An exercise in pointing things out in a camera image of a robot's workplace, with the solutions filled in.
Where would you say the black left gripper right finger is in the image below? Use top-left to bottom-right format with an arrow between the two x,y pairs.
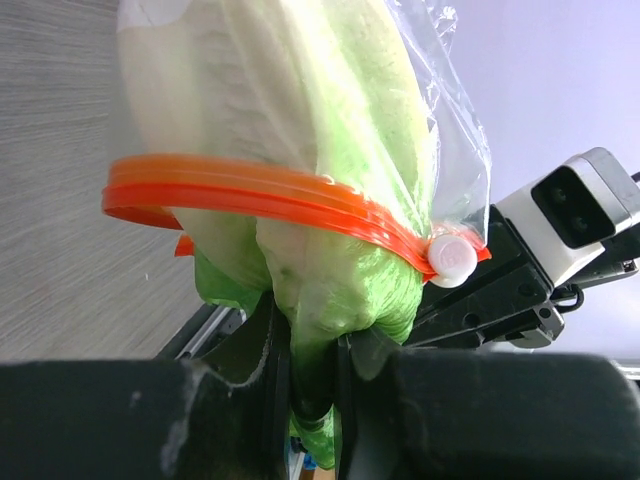
336,329 -> 639,479

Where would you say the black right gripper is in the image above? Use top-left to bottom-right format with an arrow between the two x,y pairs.
407,205 -> 564,349

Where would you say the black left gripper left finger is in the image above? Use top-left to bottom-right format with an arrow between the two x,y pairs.
1,295 -> 289,479

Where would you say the clear zip bag orange zipper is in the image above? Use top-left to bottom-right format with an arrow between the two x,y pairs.
102,1 -> 491,287

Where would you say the green lettuce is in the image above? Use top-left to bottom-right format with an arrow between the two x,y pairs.
102,1 -> 439,469

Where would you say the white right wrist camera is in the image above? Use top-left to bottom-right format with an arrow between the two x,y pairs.
496,147 -> 639,288

